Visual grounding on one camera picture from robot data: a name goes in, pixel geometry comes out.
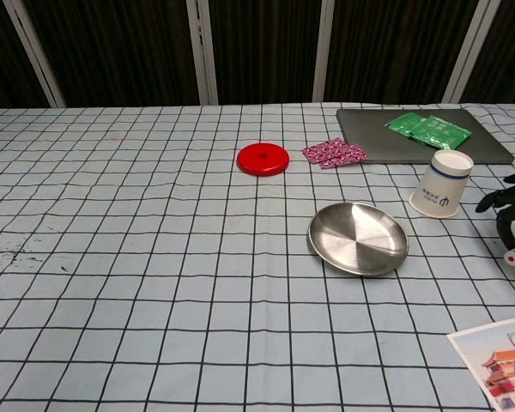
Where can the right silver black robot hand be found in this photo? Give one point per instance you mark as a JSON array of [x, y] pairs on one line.
[[508, 199]]

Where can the white paper cup blue print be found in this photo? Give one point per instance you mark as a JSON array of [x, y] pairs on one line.
[[438, 193]]

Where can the round steel plate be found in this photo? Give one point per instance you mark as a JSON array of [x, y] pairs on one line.
[[356, 240]]

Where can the green foil packet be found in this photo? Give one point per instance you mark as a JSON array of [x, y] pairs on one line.
[[403, 123], [444, 132]]

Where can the grey closed laptop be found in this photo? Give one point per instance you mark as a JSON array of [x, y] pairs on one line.
[[369, 137]]

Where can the postcard with red building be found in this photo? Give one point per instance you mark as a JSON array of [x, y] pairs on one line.
[[498, 365]]

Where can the pink patterned packet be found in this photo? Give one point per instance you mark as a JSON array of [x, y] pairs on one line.
[[322, 150], [347, 156]]

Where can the red round plastic lid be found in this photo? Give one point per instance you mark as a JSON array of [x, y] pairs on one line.
[[264, 159]]

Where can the light blue checkered tablecloth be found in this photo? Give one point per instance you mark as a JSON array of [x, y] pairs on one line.
[[154, 257]]

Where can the white metal frame post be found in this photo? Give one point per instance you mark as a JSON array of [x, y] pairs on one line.
[[34, 51], [202, 51], [324, 51], [470, 51]]

